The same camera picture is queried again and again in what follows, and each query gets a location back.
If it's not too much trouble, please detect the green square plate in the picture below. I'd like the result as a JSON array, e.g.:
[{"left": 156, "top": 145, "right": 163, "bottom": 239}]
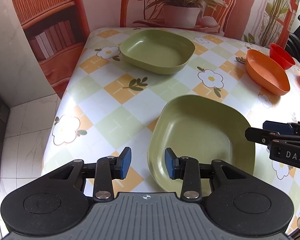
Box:
[
  {"left": 147, "top": 95, "right": 255, "bottom": 194},
  {"left": 120, "top": 29, "right": 195, "bottom": 75}
]

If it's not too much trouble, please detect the printed room backdrop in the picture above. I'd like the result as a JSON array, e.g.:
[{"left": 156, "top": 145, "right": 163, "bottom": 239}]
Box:
[{"left": 12, "top": 0, "right": 299, "bottom": 96}]

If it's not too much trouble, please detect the red plastic bowl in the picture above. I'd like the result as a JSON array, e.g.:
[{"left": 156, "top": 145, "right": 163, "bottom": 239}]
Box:
[{"left": 270, "top": 43, "right": 295, "bottom": 70}]

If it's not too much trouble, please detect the orange square plate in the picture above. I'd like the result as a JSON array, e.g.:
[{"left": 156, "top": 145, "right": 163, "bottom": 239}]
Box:
[{"left": 245, "top": 49, "right": 290, "bottom": 96}]

